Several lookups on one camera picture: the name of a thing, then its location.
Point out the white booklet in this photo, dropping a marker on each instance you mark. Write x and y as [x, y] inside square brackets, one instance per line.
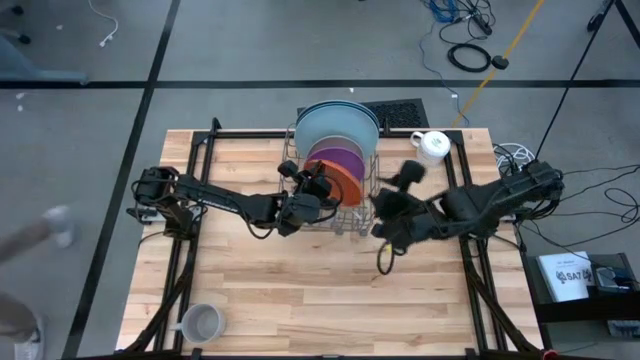
[565, 277]

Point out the person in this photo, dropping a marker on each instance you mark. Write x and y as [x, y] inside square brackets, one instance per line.
[60, 222]

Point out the grey flat device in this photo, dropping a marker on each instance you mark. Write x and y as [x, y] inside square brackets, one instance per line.
[625, 328]

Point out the black power strip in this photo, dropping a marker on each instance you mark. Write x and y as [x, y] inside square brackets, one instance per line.
[482, 24]

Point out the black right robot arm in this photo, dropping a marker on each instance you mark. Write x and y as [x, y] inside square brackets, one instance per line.
[490, 205]

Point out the large dark blue plate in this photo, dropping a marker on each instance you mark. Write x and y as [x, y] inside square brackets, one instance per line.
[336, 103]

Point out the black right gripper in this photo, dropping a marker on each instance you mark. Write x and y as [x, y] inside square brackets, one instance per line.
[420, 220]

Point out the large light blue plate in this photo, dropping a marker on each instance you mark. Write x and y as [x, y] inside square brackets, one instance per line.
[335, 122]

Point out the grey mug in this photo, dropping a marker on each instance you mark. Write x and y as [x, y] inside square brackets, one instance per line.
[202, 324]

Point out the black table frame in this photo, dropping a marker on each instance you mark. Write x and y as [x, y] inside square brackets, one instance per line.
[240, 134]

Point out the small purple plate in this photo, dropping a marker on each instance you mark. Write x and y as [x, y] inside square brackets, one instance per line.
[342, 162]

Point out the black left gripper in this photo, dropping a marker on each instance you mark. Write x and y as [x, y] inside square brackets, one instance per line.
[315, 184]

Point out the white printed mug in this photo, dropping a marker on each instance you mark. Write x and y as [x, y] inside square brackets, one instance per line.
[434, 145]

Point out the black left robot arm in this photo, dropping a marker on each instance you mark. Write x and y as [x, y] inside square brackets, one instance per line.
[220, 200]

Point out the black storage bin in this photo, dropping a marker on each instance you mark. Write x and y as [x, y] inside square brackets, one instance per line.
[575, 312]

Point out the grey chair base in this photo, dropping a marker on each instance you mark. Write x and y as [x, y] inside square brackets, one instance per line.
[45, 75]

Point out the black stand leg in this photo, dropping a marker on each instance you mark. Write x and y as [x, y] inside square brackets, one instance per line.
[576, 75]
[631, 15]

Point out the small orange plate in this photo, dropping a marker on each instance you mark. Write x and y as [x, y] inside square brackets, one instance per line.
[345, 192]

